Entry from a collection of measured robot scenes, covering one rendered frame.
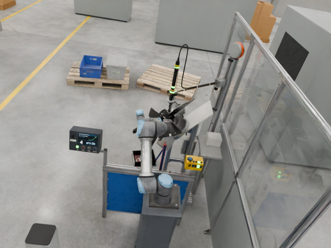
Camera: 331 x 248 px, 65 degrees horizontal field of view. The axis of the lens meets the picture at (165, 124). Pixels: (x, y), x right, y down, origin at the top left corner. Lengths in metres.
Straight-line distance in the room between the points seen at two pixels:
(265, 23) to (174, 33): 3.78
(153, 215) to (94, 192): 1.50
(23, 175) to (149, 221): 2.07
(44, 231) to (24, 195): 2.94
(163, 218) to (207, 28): 6.46
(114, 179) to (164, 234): 0.76
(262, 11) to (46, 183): 8.74
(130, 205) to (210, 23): 6.00
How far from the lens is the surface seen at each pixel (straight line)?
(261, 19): 10.27
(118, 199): 2.93
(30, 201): 3.48
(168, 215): 2.08
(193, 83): 5.79
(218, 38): 8.04
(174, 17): 7.77
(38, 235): 0.61
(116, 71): 5.31
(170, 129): 2.44
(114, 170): 2.56
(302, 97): 1.74
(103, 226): 3.16
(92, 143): 2.31
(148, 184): 1.94
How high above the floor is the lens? 2.72
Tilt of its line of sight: 37 degrees down
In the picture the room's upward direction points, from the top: 11 degrees clockwise
